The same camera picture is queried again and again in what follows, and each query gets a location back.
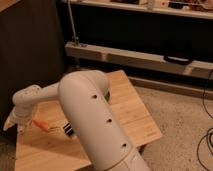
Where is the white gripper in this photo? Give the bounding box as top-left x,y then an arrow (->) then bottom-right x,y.
3,111 -> 33,131

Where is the clear plastic bottle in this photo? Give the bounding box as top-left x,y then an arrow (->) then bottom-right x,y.
17,125 -> 27,134

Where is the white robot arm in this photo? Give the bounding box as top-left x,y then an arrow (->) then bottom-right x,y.
3,70 -> 150,171

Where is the orange carrot toy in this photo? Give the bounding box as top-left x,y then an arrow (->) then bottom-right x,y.
33,119 -> 59,132

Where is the green bowl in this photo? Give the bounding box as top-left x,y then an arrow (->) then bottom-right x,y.
104,91 -> 110,101

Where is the metal pole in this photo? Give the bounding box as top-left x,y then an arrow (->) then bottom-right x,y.
67,0 -> 79,46

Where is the wooden shelf board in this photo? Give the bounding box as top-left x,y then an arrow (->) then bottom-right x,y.
65,42 -> 213,78

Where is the upper shelf with clutter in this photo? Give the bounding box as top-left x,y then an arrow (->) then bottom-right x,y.
61,0 -> 213,20

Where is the black handle on shelf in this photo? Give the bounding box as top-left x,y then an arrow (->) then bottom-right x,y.
163,56 -> 193,65

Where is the black cable on floor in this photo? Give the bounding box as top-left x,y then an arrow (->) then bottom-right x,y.
196,71 -> 213,167

